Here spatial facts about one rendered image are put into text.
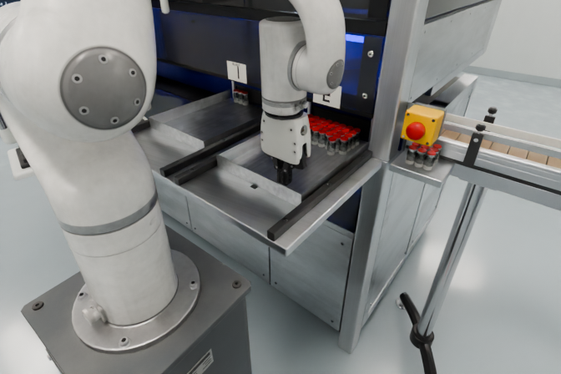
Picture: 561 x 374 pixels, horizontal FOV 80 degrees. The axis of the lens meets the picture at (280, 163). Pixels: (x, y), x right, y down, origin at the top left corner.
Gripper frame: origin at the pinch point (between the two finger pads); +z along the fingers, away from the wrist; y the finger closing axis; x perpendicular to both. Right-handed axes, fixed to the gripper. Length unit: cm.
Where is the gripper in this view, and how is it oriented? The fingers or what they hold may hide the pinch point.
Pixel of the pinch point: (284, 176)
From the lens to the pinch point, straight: 71.7
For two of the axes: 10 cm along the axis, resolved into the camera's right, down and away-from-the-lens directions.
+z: 0.1, 8.5, 5.2
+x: -6.3, 4.1, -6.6
